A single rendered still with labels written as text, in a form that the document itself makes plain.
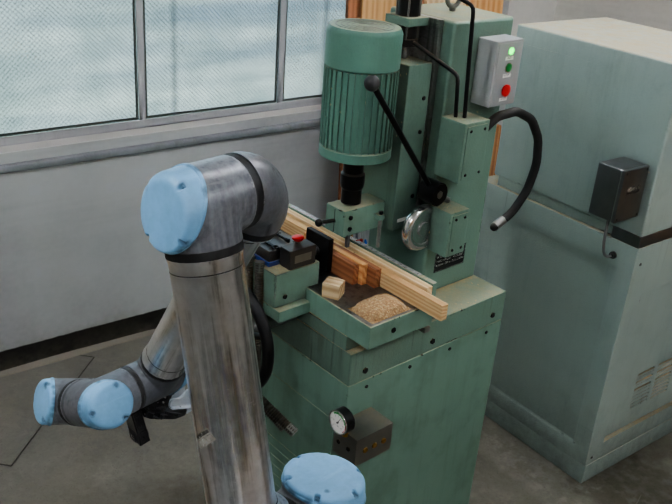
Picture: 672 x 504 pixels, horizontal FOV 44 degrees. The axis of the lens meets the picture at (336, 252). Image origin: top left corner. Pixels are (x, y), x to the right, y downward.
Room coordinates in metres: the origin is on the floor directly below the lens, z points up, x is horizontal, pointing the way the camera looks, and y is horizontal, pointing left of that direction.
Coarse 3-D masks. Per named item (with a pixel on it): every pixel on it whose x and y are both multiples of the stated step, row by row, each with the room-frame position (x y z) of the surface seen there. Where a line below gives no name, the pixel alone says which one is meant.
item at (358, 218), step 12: (336, 204) 1.91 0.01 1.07; (360, 204) 1.93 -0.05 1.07; (372, 204) 1.93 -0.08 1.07; (384, 204) 1.96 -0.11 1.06; (336, 216) 1.89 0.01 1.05; (348, 216) 1.88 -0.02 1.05; (360, 216) 1.91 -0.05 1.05; (372, 216) 1.94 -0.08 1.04; (336, 228) 1.89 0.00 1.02; (348, 228) 1.88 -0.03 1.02; (360, 228) 1.91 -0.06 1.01; (372, 228) 1.94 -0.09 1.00
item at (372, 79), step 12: (372, 84) 1.74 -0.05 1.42; (384, 108) 1.78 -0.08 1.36; (396, 132) 1.82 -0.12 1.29; (408, 144) 1.84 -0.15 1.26; (420, 168) 1.88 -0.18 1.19; (432, 180) 1.92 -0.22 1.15; (420, 192) 1.91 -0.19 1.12; (432, 192) 1.89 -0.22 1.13; (444, 192) 1.91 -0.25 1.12; (432, 204) 1.89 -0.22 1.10
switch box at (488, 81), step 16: (480, 48) 2.02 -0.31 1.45; (496, 48) 1.99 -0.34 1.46; (480, 64) 2.02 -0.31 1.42; (496, 64) 1.99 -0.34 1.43; (512, 64) 2.03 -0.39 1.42; (480, 80) 2.01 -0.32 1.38; (496, 80) 2.00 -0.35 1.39; (512, 80) 2.04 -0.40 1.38; (480, 96) 2.01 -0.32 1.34; (496, 96) 2.00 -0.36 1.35; (512, 96) 2.05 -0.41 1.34
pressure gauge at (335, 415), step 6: (342, 408) 1.60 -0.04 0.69; (330, 414) 1.60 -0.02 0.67; (336, 414) 1.59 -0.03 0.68; (342, 414) 1.58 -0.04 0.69; (348, 414) 1.58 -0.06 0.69; (330, 420) 1.60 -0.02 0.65; (336, 420) 1.59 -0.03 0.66; (342, 420) 1.57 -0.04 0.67; (348, 420) 1.57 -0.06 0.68; (354, 420) 1.58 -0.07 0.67; (336, 426) 1.59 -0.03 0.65; (342, 426) 1.57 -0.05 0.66; (348, 426) 1.57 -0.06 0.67; (354, 426) 1.58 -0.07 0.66; (336, 432) 1.58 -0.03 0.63; (342, 432) 1.57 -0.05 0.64; (348, 432) 1.60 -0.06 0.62
